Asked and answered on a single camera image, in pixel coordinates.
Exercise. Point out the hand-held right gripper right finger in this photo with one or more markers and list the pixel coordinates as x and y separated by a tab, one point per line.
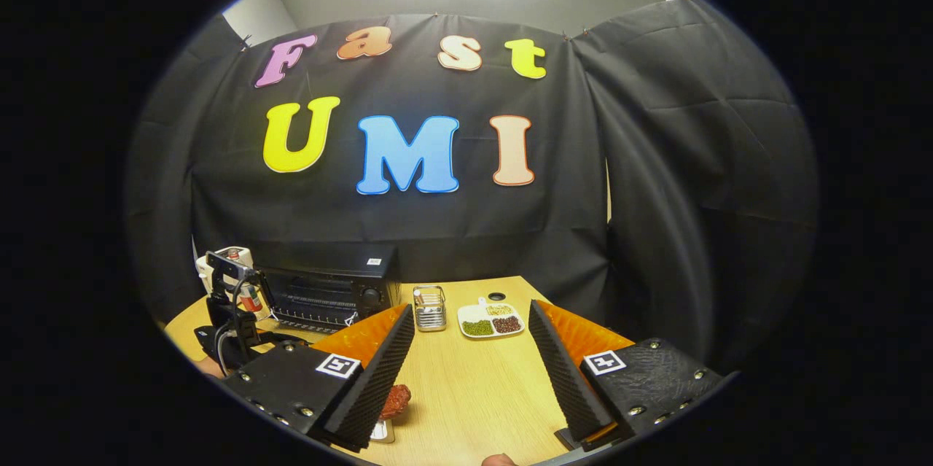
565	378

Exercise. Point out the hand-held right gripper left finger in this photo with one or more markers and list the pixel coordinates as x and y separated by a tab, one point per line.
379	386

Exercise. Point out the red meat piece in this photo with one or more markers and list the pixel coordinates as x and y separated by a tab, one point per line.
396	400

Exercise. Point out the black electric oven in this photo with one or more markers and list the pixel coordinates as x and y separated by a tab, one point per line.
328	269

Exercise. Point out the small white rectangular plate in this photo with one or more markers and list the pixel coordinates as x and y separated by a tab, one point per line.
382	431

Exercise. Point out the clear plastic bottle red label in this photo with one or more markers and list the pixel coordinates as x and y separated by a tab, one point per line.
251	300

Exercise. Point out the white toaster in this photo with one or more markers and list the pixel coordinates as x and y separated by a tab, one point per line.
244	256

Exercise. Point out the white divided dish with beans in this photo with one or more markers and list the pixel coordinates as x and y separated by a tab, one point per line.
490	324

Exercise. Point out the black backdrop cloth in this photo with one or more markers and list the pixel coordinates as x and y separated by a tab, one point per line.
437	225

